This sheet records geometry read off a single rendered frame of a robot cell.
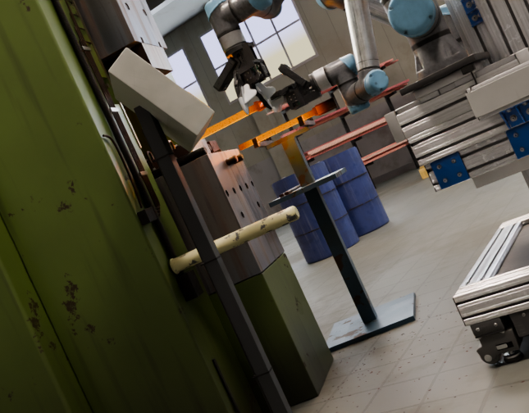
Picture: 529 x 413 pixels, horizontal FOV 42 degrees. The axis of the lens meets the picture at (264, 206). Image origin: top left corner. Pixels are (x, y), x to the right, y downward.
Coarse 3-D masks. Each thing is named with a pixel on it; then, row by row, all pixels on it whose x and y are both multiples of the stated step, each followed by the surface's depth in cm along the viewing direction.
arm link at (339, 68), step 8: (344, 56) 237; (352, 56) 235; (328, 64) 238; (336, 64) 236; (344, 64) 234; (352, 64) 234; (328, 72) 236; (336, 72) 235; (344, 72) 235; (352, 72) 235; (336, 80) 237; (344, 80) 235
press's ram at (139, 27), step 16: (80, 0) 239; (96, 0) 238; (112, 0) 237; (128, 0) 247; (144, 0) 264; (96, 16) 239; (112, 16) 237; (128, 16) 240; (144, 16) 256; (96, 32) 239; (112, 32) 238; (128, 32) 237; (144, 32) 249; (112, 48) 239
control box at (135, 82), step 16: (128, 48) 179; (128, 64) 178; (144, 64) 179; (112, 80) 185; (128, 80) 178; (144, 80) 179; (160, 80) 179; (128, 96) 192; (144, 96) 178; (160, 96) 179; (176, 96) 180; (192, 96) 180; (160, 112) 183; (176, 112) 180; (192, 112) 180; (208, 112) 181; (176, 128) 189; (192, 128) 180; (192, 144) 197
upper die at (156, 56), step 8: (136, 48) 242; (144, 48) 242; (152, 48) 249; (160, 48) 257; (144, 56) 242; (152, 56) 246; (160, 56) 254; (104, 64) 246; (112, 64) 245; (152, 64) 242; (160, 64) 250; (168, 64) 258; (168, 72) 260
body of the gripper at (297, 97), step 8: (312, 80) 238; (296, 88) 240; (304, 88) 241; (312, 88) 240; (288, 96) 242; (296, 96) 240; (304, 96) 241; (312, 96) 240; (320, 96) 240; (296, 104) 243; (304, 104) 245
